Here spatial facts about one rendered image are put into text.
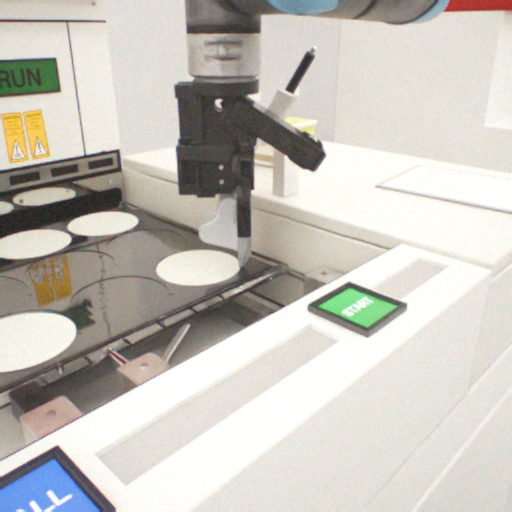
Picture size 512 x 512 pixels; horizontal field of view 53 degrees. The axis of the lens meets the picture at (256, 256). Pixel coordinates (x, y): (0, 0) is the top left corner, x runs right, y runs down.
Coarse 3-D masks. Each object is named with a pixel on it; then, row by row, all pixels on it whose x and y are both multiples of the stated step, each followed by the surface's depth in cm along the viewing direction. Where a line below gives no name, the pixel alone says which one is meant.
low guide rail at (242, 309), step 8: (240, 296) 65; (224, 304) 66; (232, 304) 65; (240, 304) 64; (248, 304) 63; (256, 304) 63; (224, 312) 66; (232, 312) 65; (240, 312) 64; (248, 312) 63; (256, 312) 62; (264, 312) 62; (272, 312) 62; (240, 320) 65; (248, 320) 63; (256, 320) 62
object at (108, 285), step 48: (96, 240) 69; (144, 240) 70; (192, 240) 69; (0, 288) 57; (48, 288) 57; (96, 288) 57; (144, 288) 57; (192, 288) 57; (96, 336) 48; (0, 384) 41
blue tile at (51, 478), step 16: (48, 464) 25; (32, 480) 25; (48, 480) 25; (64, 480) 25; (0, 496) 24; (16, 496) 24; (32, 496) 24; (48, 496) 24; (64, 496) 24; (80, 496) 24
